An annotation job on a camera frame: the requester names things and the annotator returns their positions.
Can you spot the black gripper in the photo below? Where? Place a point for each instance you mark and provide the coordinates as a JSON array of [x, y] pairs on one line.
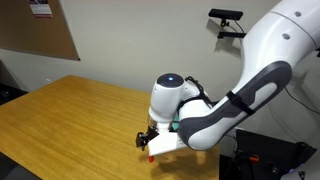
[[151, 134]]

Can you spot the red and white marker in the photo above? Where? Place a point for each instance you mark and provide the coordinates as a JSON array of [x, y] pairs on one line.
[[151, 159]]

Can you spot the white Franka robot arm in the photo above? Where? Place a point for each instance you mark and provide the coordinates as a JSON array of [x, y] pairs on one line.
[[266, 66]]

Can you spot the teal plastic bowl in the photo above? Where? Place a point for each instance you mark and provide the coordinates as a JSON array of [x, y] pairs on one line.
[[175, 124]]

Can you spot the orange and black clamp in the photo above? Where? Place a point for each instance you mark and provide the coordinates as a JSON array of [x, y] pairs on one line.
[[252, 158]]

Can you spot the brown cork board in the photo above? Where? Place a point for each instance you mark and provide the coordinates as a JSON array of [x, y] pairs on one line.
[[33, 36]]

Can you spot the paper poster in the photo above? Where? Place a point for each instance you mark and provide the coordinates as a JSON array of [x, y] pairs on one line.
[[40, 8]]

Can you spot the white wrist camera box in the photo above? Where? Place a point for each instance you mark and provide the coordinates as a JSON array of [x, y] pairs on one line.
[[165, 145]]

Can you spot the black camera bracket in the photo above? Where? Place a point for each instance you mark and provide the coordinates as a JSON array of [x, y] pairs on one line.
[[231, 34]]

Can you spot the black wall camera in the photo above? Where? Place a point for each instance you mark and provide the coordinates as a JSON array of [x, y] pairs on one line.
[[226, 13]]

